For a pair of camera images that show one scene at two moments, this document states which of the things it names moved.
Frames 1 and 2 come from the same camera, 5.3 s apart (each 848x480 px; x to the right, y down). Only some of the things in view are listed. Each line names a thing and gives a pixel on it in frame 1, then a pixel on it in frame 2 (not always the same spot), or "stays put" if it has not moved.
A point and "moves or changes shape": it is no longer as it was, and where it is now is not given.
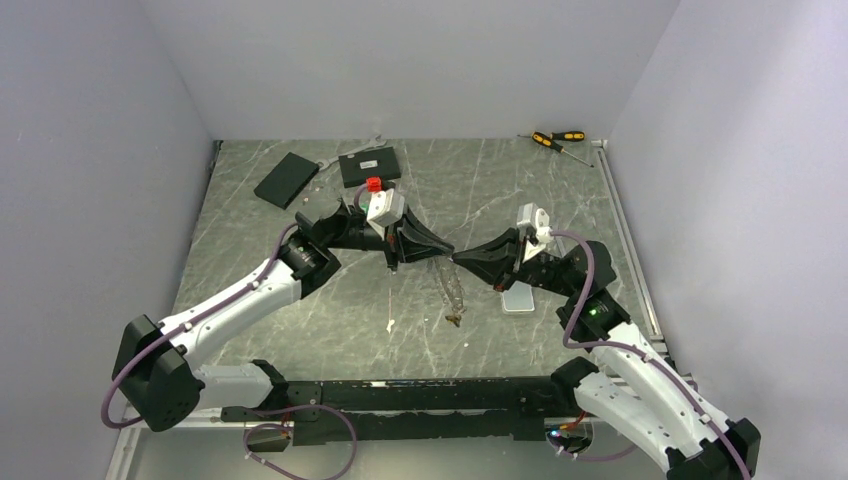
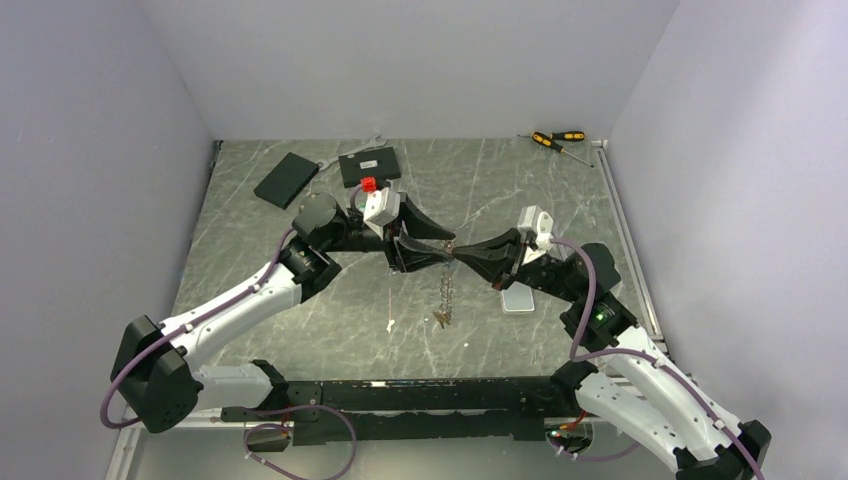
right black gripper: x=495 y=261 stays put
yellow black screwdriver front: x=547 y=141 stays put
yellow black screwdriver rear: x=566 y=135 stays put
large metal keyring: x=453 y=286 moves or changes shape
